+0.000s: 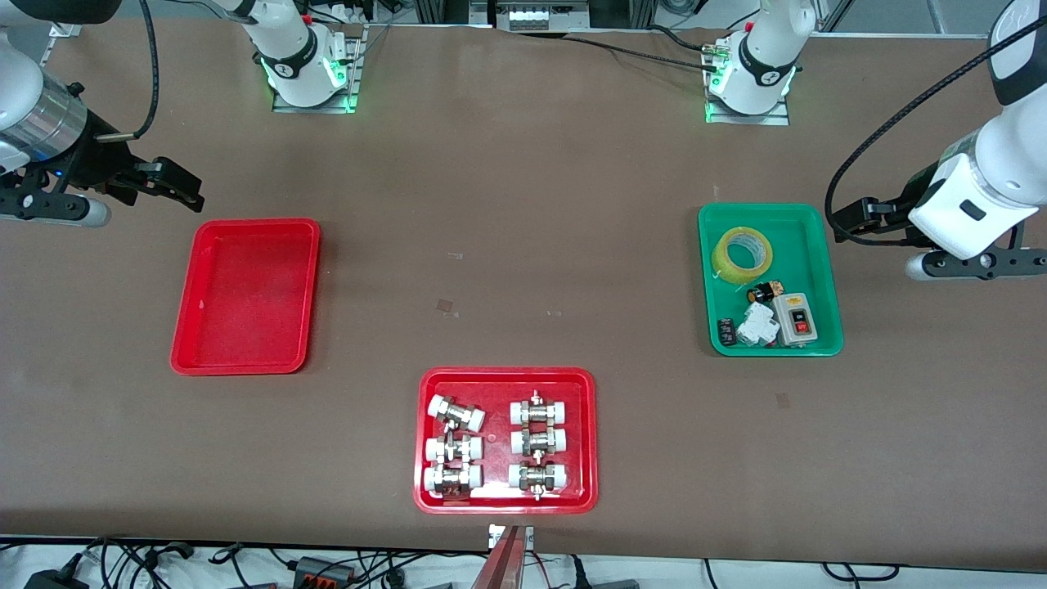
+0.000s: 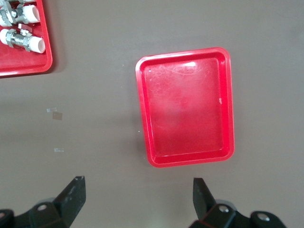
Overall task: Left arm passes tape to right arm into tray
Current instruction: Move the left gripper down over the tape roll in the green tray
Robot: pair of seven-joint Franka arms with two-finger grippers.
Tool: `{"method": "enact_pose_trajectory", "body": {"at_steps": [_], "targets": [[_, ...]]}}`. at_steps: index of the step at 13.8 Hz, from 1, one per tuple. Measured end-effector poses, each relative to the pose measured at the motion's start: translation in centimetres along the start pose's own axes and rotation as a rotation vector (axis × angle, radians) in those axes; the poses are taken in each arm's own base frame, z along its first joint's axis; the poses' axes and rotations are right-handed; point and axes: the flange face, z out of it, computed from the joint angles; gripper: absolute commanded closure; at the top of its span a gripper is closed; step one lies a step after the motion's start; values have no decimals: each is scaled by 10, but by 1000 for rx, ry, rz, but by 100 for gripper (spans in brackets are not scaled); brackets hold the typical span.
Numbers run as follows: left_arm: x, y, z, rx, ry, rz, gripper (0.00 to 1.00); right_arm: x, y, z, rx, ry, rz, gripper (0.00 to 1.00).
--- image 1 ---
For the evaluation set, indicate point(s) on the green plastic tray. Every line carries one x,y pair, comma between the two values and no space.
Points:
802,245

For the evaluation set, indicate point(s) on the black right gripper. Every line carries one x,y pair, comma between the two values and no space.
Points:
100,161

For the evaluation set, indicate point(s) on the brown tape patch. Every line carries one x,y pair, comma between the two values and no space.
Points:
446,307

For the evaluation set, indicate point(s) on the grey switch box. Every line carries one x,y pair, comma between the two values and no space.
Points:
793,323

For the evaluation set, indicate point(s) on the grey power strip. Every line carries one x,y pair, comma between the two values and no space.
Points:
536,16

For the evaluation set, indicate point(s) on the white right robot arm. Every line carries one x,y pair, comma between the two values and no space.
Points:
286,49

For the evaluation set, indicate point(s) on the yellow tape roll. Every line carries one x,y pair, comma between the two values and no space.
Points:
740,276

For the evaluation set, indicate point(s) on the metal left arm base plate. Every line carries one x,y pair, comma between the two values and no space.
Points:
777,119

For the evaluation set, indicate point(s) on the black orange connector box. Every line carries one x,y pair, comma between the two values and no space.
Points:
323,570

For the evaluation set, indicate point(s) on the black power adapter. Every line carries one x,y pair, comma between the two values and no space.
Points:
57,581

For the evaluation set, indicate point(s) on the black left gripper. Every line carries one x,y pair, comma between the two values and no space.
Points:
906,204

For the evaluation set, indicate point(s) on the metal white pipe fitting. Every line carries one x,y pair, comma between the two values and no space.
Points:
538,442
537,476
454,448
456,413
539,411
452,478

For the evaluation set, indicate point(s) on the black orange push button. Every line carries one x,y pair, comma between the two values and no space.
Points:
765,292

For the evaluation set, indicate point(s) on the small silver plate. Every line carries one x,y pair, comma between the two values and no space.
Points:
527,536

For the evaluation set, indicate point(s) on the red plastic tray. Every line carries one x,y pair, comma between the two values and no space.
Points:
499,393
245,294

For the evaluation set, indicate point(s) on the small black component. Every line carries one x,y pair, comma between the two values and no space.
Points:
725,331

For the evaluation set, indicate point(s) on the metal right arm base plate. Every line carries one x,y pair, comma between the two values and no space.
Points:
315,108

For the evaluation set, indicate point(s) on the red metal bar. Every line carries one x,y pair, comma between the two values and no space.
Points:
503,564

